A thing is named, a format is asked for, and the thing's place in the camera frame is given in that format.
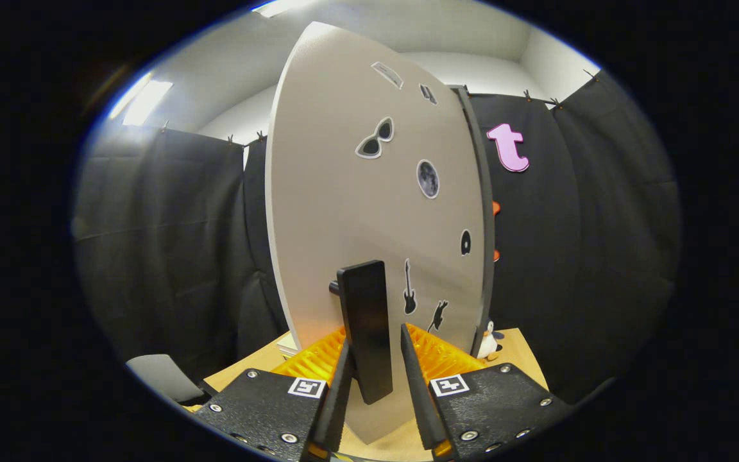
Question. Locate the wide ceiling light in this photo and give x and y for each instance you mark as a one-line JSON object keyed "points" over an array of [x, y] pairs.
{"points": [[280, 6]]}

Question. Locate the long ceiling light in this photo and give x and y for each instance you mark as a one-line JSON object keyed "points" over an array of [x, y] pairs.
{"points": [[148, 102]]}

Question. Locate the black backdrop cloth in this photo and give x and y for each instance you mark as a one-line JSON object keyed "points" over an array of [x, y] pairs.
{"points": [[600, 256]]}

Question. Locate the beige shoe cabinet door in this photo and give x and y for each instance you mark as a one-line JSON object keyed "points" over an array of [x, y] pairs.
{"points": [[331, 192]]}

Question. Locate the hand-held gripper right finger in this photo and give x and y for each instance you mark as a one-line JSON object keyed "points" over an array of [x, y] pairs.
{"points": [[421, 410]]}

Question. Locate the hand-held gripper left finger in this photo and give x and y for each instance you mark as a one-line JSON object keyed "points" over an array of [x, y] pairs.
{"points": [[337, 410]]}

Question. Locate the dark grey shoe cabinet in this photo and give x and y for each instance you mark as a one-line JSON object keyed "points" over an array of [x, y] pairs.
{"points": [[489, 212]]}

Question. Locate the small penguin figure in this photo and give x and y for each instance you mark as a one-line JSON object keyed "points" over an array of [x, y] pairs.
{"points": [[488, 343]]}

